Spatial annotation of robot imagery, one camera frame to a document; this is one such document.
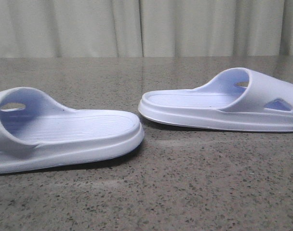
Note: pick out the light blue slipper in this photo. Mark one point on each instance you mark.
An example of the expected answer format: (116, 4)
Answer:
(38, 132)
(237, 99)

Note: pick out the pale green curtain backdrop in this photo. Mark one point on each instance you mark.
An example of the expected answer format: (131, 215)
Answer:
(145, 28)

